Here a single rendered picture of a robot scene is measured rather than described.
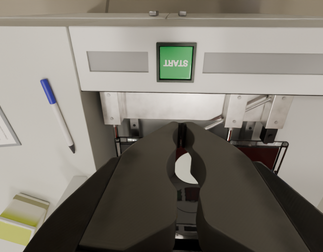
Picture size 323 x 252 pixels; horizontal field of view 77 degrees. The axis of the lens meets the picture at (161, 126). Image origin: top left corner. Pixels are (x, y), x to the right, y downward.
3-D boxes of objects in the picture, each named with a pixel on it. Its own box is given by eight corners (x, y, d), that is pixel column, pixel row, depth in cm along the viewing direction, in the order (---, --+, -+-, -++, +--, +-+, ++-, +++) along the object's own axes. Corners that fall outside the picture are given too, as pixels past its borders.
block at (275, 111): (276, 122, 42) (283, 129, 40) (259, 121, 43) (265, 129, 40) (288, 85, 38) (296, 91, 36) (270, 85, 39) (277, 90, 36)
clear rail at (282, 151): (249, 240, 62) (251, 245, 61) (245, 240, 62) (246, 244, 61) (288, 139, 43) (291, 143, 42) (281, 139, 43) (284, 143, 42)
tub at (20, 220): (46, 220, 49) (29, 248, 43) (14, 210, 48) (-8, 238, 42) (52, 201, 46) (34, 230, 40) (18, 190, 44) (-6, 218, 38)
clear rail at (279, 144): (285, 145, 44) (289, 149, 43) (115, 140, 46) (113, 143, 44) (288, 139, 43) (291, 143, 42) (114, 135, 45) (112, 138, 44)
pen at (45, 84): (75, 154, 37) (44, 80, 30) (70, 154, 37) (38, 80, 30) (77, 151, 38) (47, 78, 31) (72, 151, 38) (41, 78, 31)
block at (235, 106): (237, 121, 43) (241, 128, 40) (221, 121, 43) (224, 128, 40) (245, 84, 39) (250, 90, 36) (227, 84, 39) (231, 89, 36)
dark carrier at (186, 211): (245, 239, 61) (246, 241, 60) (132, 234, 62) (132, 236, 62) (278, 146, 44) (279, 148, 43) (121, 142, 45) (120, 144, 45)
